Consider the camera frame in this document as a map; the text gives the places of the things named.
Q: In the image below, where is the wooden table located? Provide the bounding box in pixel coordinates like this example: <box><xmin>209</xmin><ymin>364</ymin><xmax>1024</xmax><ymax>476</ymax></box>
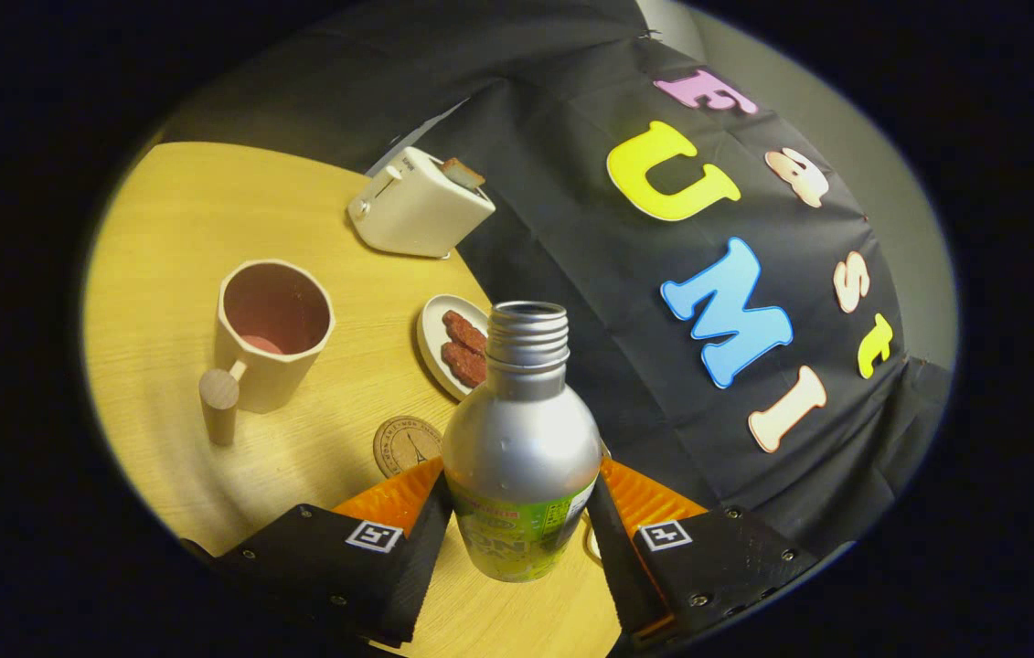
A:
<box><xmin>82</xmin><ymin>142</ymin><xmax>623</xmax><ymax>658</ymax></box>

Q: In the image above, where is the white toaster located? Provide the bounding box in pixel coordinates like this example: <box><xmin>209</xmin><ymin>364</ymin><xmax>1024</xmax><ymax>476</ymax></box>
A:
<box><xmin>347</xmin><ymin>146</ymin><xmax>496</xmax><ymax>260</ymax></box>

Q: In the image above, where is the silver juice bottle green label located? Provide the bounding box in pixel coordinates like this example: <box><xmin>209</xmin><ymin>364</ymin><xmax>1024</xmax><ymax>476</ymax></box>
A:
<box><xmin>442</xmin><ymin>301</ymin><xmax>603</xmax><ymax>584</ymax></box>

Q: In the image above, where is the cream cup with wooden handle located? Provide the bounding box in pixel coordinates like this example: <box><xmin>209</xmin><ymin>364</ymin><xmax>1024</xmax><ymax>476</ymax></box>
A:
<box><xmin>198</xmin><ymin>260</ymin><xmax>336</xmax><ymax>447</ymax></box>

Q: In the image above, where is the brown sausage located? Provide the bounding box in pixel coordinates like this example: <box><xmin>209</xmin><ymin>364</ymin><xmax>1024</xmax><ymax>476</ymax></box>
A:
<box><xmin>441</xmin><ymin>341</ymin><xmax>487</xmax><ymax>388</ymax></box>
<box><xmin>442</xmin><ymin>310</ymin><xmax>488</xmax><ymax>356</ymax></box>

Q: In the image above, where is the black backdrop cloth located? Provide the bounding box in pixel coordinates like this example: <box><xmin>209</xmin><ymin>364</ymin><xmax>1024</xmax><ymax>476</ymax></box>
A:
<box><xmin>160</xmin><ymin>0</ymin><xmax>952</xmax><ymax>558</ymax></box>

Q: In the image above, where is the small white oval plate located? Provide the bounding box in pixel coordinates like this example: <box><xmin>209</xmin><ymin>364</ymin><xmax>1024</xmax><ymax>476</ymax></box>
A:
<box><xmin>416</xmin><ymin>293</ymin><xmax>492</xmax><ymax>403</ymax></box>

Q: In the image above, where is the toast slice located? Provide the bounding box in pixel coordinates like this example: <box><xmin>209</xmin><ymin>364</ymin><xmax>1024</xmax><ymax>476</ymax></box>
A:
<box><xmin>441</xmin><ymin>157</ymin><xmax>486</xmax><ymax>191</ymax></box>

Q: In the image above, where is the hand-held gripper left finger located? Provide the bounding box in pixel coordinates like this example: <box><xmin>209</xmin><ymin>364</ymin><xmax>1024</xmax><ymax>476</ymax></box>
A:
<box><xmin>183</xmin><ymin>457</ymin><xmax>453</xmax><ymax>648</ymax></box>

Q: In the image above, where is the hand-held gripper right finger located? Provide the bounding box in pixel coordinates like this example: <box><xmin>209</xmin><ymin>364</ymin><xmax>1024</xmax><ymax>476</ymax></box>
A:
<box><xmin>585</xmin><ymin>457</ymin><xmax>824</xmax><ymax>650</ymax></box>

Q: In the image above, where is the round cork coaster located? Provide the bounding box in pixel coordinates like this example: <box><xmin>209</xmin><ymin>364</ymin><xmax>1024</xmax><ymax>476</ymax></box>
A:
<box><xmin>373</xmin><ymin>416</ymin><xmax>444</xmax><ymax>480</ymax></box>

